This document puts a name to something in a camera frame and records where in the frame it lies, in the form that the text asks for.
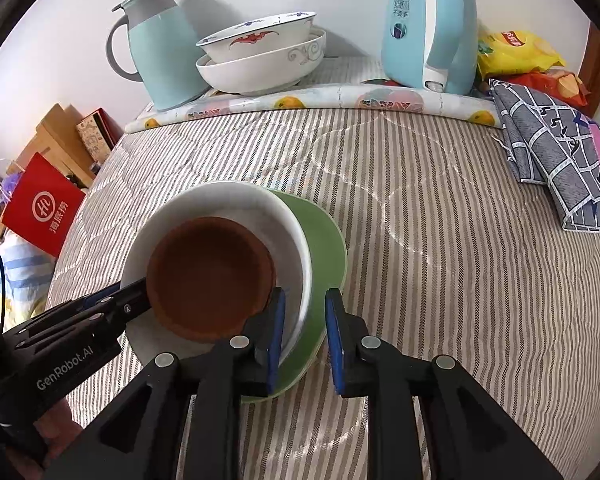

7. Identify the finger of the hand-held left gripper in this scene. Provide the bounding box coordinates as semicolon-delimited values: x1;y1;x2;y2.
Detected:
77;277;153;335
27;281;123;328

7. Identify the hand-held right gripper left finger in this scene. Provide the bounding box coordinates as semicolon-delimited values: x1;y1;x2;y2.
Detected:
45;287;287;480

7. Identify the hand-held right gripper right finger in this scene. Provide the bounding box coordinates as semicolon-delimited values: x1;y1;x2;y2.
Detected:
325;287;563;480

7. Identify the brown bowl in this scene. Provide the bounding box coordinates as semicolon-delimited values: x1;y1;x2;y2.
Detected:
146;216;277;345

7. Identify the green plate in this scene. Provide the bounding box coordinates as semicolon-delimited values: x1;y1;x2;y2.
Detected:
240;189;349;404

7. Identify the person's left hand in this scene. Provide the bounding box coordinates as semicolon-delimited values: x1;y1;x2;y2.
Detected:
10;400;87;480

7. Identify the blue striped cloth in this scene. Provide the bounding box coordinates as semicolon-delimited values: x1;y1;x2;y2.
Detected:
0;232;57;322

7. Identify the red paper bag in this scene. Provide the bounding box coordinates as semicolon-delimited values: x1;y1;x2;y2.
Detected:
1;152;87;259

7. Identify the striped quilt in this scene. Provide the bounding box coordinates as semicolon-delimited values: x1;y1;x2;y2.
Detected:
45;107;600;480

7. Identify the patterned gift box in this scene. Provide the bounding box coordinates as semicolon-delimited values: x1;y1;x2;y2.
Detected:
76;107;124;166

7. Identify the cardboard box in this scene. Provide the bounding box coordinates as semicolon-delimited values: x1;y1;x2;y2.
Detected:
15;104;98;188

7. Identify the fruit print cloth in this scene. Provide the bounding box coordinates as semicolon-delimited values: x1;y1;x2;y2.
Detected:
125;55;503;135

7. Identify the white bowl grey scroll pattern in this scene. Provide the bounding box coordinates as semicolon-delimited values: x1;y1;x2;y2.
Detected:
196;29;328;95

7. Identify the light blue thermos jug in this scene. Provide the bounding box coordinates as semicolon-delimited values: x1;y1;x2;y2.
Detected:
105;0;212;113

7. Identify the white bowl red pattern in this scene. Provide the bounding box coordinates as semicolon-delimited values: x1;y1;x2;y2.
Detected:
196;10;317;65

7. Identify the grey grid patterned cloth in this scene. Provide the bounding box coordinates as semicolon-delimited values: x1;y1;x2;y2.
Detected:
489;78;600;234

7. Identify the light blue electric kettle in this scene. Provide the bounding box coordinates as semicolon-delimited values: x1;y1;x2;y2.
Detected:
380;0;480;97

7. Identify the red chip bag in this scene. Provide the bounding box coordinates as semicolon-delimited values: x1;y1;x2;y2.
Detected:
510;69;592;107

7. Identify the yellow chip bag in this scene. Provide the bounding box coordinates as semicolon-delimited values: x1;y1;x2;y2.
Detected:
476;30;567;81

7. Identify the black cable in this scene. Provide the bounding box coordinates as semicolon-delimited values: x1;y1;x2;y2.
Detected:
0;247;9;333

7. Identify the wooden door frame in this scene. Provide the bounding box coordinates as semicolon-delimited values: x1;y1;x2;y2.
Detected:
577;22;600;106

